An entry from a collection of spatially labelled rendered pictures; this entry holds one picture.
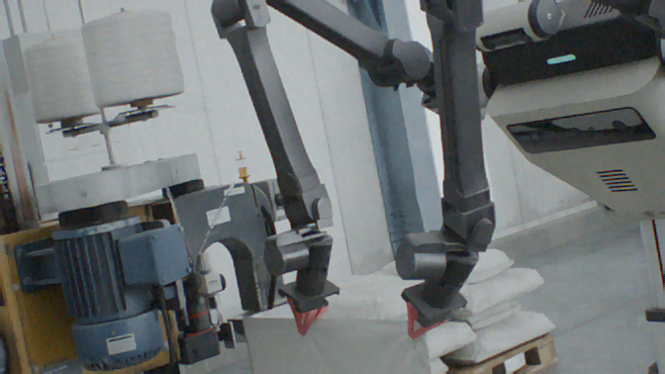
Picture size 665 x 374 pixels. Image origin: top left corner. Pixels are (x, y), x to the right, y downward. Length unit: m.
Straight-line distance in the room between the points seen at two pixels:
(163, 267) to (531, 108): 0.74
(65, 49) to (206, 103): 5.09
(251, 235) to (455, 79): 0.85
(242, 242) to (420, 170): 5.74
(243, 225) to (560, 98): 0.70
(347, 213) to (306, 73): 1.05
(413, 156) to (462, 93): 6.35
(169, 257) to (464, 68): 0.62
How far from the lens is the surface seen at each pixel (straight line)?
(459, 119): 1.62
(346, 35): 2.08
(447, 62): 1.57
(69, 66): 2.21
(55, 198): 1.89
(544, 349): 5.76
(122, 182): 1.89
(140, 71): 1.97
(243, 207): 2.30
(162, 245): 1.87
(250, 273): 2.32
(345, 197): 7.96
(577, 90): 2.04
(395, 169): 8.21
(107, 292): 1.91
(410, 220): 8.20
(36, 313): 2.05
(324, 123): 7.90
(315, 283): 1.99
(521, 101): 2.12
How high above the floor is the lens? 1.43
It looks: 4 degrees down
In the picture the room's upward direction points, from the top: 11 degrees counter-clockwise
